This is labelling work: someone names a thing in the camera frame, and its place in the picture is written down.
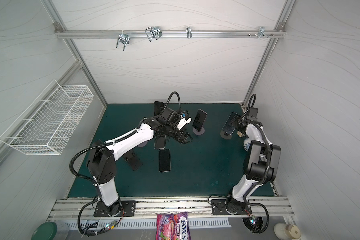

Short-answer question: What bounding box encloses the white wire basket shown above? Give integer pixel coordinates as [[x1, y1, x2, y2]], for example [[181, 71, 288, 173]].
[[0, 80, 94, 156]]

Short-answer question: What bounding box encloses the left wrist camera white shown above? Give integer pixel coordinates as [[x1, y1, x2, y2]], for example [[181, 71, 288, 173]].
[[177, 111, 192, 130]]

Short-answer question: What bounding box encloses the round grey stand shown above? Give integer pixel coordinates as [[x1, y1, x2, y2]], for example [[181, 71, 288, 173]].
[[137, 141, 148, 148], [193, 127, 205, 136]]

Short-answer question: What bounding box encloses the white cup at corner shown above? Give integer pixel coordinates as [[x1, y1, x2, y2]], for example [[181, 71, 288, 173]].
[[274, 223, 302, 240]]

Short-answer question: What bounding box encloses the left round grey stand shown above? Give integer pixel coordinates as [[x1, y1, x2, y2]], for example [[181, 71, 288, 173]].
[[137, 141, 148, 148]]

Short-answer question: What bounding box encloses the right round grey stand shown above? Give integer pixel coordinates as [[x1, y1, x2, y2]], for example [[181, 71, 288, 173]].
[[193, 127, 205, 136]]

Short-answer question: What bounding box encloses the green round lid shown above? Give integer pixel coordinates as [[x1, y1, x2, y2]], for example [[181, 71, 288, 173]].
[[31, 222, 58, 240]]

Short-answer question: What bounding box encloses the black folding phone stand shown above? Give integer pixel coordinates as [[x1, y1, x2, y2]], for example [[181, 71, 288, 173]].
[[122, 150, 143, 172]]

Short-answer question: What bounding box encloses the metal hook clamp right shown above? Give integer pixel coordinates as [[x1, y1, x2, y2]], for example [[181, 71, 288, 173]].
[[248, 27, 274, 39]]

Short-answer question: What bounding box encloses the metal ring hook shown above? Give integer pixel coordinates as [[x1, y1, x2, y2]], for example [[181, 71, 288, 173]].
[[186, 27, 192, 39]]

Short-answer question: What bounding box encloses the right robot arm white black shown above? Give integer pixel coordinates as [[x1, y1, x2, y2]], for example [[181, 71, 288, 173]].
[[226, 107, 281, 215]]

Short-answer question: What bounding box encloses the small beige bottle black cap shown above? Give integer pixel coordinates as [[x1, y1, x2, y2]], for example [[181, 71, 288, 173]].
[[237, 131, 246, 138]]

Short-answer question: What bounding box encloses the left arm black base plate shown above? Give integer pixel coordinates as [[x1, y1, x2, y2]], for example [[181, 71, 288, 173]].
[[94, 201, 136, 218]]

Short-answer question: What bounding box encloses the phone silver edge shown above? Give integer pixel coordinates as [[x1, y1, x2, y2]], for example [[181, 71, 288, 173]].
[[154, 135, 166, 150]]

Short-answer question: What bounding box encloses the metal hook clamp left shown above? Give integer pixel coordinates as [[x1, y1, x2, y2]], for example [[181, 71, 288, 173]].
[[116, 31, 130, 51]]

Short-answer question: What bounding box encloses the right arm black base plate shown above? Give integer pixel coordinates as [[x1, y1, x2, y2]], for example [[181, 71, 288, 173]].
[[211, 199, 252, 216]]

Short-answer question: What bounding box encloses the aluminium top crossbar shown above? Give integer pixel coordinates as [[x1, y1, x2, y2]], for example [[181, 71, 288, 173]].
[[55, 29, 287, 39]]

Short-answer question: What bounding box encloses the metal hook clamp middle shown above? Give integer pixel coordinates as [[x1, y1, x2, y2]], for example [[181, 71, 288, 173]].
[[145, 26, 163, 42]]

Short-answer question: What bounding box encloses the phone black landscape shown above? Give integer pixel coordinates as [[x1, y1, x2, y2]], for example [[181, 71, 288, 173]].
[[159, 149, 171, 173]]

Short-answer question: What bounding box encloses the blue white ceramic bowl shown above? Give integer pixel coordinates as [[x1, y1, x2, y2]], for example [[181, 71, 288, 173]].
[[243, 139, 251, 151]]

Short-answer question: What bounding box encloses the metal hook clamp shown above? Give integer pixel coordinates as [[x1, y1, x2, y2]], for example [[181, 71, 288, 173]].
[[116, 31, 130, 51], [145, 26, 163, 42], [248, 27, 274, 39]]

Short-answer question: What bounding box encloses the purple Fox's candy bag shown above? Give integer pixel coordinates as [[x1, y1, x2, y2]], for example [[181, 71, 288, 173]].
[[156, 212, 191, 240]]

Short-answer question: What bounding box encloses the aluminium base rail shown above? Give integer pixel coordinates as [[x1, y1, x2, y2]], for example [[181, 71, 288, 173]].
[[47, 196, 295, 221]]

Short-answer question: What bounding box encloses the black fan at right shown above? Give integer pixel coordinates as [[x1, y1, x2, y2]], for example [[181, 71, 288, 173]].
[[243, 217, 265, 234]]

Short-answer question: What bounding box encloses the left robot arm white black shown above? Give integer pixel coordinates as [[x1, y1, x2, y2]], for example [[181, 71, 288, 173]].
[[69, 108, 193, 217]]

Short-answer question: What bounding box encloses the white vented strip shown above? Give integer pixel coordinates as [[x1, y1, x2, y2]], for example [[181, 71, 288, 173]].
[[81, 218, 232, 230]]

